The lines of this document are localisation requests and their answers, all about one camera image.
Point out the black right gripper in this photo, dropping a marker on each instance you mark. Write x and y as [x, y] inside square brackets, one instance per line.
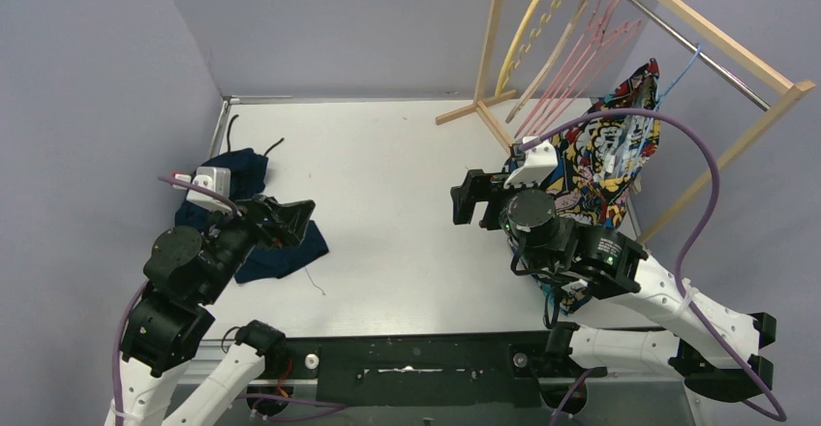
[477, 186]

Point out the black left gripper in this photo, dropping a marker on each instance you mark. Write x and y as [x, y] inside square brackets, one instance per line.
[265, 216]

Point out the pink wire hanger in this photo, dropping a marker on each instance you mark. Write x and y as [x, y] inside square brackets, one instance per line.
[604, 10]
[590, 55]

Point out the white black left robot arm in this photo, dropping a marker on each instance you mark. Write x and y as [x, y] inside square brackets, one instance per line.
[166, 320]

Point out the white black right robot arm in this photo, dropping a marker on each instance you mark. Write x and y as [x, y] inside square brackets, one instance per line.
[715, 351]

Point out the colourful comic print shorts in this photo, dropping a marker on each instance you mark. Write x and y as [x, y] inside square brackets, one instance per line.
[600, 159]

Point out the yellow plastic hanger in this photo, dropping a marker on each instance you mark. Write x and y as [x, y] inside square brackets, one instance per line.
[535, 17]

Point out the beige wooden hanger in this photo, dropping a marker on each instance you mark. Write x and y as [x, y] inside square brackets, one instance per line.
[550, 62]

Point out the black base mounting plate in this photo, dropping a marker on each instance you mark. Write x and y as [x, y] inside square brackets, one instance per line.
[440, 370]

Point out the metal rack rod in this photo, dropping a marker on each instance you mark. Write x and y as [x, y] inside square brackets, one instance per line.
[710, 33]

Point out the wooden clothes rack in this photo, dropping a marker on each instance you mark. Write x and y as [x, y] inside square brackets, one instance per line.
[789, 92]

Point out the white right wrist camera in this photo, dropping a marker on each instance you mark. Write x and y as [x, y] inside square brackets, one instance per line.
[535, 160]

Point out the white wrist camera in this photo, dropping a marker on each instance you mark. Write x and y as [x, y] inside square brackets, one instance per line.
[215, 180]
[535, 160]

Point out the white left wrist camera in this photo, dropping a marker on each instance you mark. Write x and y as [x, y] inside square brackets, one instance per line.
[215, 180]

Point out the blue wire hanger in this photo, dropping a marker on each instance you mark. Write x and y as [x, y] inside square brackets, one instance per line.
[660, 96]

